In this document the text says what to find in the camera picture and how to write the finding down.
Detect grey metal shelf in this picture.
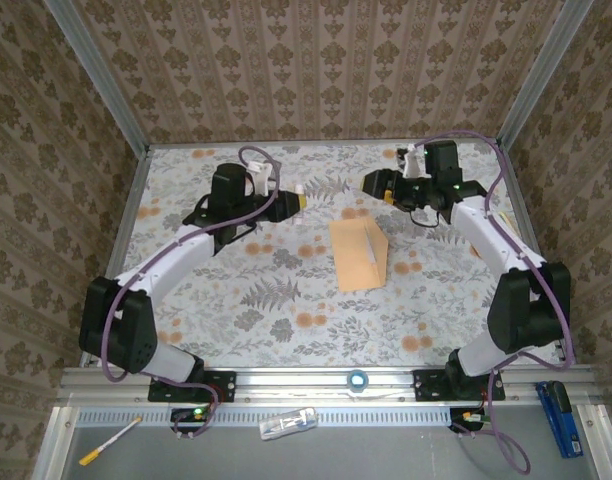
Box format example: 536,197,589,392
33,404,612,480

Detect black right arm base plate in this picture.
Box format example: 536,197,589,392
412,368,506,405

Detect blue stapler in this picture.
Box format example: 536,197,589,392
535,380,585,460

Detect floral print tablecloth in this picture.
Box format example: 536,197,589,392
96,142,562,369

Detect aluminium mounting rail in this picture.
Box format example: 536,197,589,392
55,364,600,406

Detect slotted grey cable duct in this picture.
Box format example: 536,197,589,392
75,408,455,429

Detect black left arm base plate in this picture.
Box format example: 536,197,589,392
148,370,237,404

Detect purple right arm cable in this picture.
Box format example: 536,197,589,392
413,130,575,474

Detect white pen yellow cap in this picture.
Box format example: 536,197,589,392
78,416,143,467

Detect tan paper envelope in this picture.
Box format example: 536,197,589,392
328,215,390,292

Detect aluminium frame post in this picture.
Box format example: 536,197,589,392
43,0,152,156
495,0,595,149

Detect small black controller board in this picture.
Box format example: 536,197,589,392
170,407,211,435
448,407,492,435

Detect clear plastic packet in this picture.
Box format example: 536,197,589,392
258,407,319,441

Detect white glue stick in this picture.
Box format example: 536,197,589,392
292,183,306,225

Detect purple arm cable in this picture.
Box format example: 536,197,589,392
99,144,281,441
413,130,575,474

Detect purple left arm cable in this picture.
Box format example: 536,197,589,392
99,144,281,441

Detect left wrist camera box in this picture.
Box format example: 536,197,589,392
243,159,277,184

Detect aluminium table side rail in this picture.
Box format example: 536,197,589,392
495,142,577,365
80,147,155,369

